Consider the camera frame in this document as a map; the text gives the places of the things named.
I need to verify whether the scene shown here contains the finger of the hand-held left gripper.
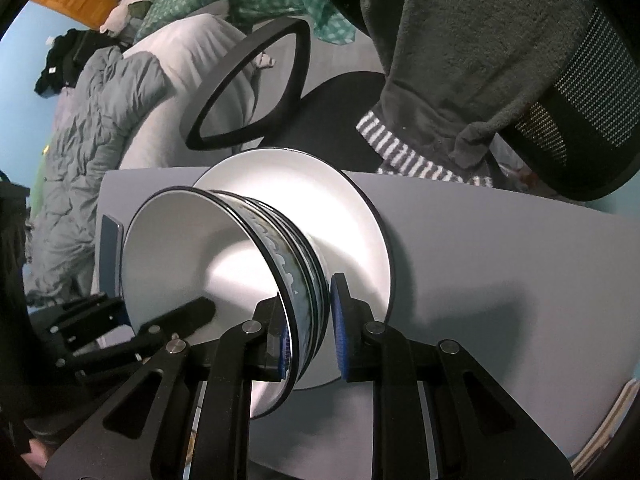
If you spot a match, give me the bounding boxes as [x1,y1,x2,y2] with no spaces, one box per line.
[31,293,125,357]
[75,296,217,377]

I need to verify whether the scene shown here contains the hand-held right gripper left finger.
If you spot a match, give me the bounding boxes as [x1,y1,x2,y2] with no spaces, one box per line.
[42,297,293,480]

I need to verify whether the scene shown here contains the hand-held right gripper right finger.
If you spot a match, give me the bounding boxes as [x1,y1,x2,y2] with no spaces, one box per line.
[327,272,573,480]

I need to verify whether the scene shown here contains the white ribbed bowl black rim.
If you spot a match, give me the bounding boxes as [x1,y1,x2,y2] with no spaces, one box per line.
[280,212,333,341]
[250,200,326,376]
[121,186,313,420]

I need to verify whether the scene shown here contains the white plate black rim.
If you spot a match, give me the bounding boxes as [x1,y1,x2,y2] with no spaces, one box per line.
[192,147,396,392]

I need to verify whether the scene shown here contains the grey quilted duvet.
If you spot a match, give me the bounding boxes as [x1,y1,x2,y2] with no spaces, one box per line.
[25,47,169,307]

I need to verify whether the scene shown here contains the black clothes pile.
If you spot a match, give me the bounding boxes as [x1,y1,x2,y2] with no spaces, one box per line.
[34,27,124,97]

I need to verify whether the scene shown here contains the light grey bed sheet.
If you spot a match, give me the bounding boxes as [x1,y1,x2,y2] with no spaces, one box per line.
[120,12,312,171]

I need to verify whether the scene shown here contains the white clothes pile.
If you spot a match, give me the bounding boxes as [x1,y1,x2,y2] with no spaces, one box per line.
[99,0,157,37]

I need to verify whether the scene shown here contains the grey striped fleece blanket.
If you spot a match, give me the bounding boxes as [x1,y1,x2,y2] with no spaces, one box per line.
[350,0,596,189]

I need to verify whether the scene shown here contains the black mesh office chair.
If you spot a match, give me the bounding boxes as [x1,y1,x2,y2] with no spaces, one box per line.
[182,0,640,203]

